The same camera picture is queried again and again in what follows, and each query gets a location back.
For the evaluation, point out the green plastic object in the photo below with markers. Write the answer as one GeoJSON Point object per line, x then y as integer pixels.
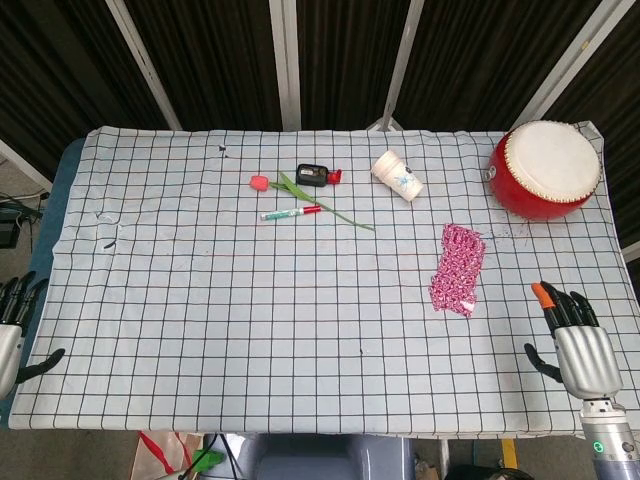
{"type": "Point", "coordinates": [207, 460]}

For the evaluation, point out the red drum with white skin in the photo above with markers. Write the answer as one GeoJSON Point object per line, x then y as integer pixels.
{"type": "Point", "coordinates": [545, 170]}

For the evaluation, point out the white paper cup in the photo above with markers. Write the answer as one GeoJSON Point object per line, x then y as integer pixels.
{"type": "Point", "coordinates": [397, 176]}

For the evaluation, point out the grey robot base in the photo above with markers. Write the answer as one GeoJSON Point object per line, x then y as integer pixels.
{"type": "Point", "coordinates": [325, 457]}

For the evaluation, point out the artificial red tulip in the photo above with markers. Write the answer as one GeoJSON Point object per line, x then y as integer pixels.
{"type": "Point", "coordinates": [300, 192]}

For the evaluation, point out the white table leg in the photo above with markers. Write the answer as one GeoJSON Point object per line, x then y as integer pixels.
{"type": "Point", "coordinates": [443, 455]}

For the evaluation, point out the white partition post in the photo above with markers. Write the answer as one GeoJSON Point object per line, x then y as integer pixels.
{"type": "Point", "coordinates": [25, 165]}
{"type": "Point", "coordinates": [145, 65]}
{"type": "Point", "coordinates": [565, 60]}
{"type": "Point", "coordinates": [287, 65]}
{"type": "Point", "coordinates": [397, 65]}

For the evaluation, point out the checked white tablecloth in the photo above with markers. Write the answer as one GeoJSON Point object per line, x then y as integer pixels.
{"type": "Point", "coordinates": [280, 310]}

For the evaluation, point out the pink knitted cloth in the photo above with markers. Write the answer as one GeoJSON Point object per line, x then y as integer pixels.
{"type": "Point", "coordinates": [459, 260]}

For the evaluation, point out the red white bag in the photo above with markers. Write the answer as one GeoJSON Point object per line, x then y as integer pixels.
{"type": "Point", "coordinates": [162, 455]}

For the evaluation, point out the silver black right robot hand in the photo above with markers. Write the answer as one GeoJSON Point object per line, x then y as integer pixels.
{"type": "Point", "coordinates": [587, 355]}

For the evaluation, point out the green red marker pen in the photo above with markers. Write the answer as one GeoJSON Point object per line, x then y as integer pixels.
{"type": "Point", "coordinates": [290, 213]}

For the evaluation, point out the black ink bottle red cap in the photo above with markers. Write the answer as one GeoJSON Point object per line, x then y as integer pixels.
{"type": "Point", "coordinates": [312, 175]}

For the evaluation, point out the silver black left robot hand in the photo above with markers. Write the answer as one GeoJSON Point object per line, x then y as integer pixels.
{"type": "Point", "coordinates": [7, 350]}

